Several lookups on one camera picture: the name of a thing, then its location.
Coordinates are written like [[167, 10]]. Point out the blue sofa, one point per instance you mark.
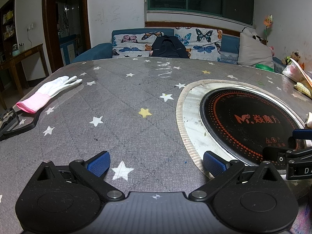
[[229, 53]]

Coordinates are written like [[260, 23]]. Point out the orange artificial flower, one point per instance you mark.
[[268, 22]]

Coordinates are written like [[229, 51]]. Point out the teddy bear toy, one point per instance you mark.
[[295, 55]]

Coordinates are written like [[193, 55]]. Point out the green plastic object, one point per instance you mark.
[[264, 67]]

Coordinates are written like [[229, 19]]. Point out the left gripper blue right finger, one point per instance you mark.
[[224, 173]]

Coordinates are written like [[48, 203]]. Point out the grey cushion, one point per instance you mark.
[[252, 51]]

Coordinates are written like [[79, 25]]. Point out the black backpack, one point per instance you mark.
[[168, 47]]

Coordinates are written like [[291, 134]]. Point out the grey star patterned table cover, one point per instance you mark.
[[125, 106]]

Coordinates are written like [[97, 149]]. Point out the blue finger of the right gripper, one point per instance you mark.
[[302, 134]]

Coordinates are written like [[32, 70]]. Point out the round black induction cooktop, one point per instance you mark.
[[245, 122]]

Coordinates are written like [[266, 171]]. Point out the white paper with orange print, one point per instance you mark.
[[296, 74]]

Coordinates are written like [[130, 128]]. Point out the green patterned small quilt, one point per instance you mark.
[[301, 87]]

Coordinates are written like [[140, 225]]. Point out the black tray at table edge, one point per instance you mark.
[[14, 123]]

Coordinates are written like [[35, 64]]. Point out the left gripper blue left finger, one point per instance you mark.
[[91, 173]]

